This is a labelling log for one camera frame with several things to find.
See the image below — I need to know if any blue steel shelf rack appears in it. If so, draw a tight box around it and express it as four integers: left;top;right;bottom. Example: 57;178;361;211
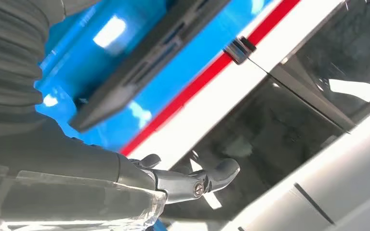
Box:
35;0;275;231

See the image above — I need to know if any white vehicle body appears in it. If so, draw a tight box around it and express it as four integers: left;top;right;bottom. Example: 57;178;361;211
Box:
127;0;370;231

